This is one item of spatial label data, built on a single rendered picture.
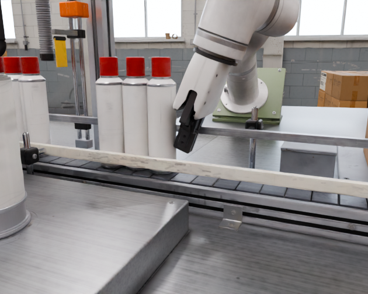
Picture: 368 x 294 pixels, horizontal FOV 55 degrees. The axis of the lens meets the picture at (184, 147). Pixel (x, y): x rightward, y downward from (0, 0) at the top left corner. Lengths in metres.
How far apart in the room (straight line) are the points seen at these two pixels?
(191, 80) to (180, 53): 5.66
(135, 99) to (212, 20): 0.19
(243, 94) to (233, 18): 0.84
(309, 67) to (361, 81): 2.27
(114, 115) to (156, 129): 0.09
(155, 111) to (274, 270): 0.32
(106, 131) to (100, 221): 0.23
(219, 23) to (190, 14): 5.66
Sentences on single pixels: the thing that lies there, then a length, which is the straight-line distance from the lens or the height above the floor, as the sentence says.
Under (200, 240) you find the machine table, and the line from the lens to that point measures 0.52.
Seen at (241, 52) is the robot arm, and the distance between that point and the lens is 0.56.
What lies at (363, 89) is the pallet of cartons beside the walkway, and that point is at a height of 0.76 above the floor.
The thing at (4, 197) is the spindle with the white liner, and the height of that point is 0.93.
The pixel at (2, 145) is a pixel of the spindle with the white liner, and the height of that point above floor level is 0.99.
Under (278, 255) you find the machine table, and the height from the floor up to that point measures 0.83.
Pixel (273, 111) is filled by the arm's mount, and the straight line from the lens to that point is 1.41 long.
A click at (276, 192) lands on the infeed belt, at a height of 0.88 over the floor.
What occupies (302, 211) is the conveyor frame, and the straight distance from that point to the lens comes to 0.55.
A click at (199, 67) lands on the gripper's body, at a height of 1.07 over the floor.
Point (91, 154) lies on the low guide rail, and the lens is 0.68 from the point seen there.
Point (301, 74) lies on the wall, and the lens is 6.10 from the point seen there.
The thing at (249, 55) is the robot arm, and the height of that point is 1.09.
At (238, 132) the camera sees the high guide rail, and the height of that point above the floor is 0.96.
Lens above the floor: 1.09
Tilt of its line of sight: 15 degrees down
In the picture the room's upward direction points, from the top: straight up
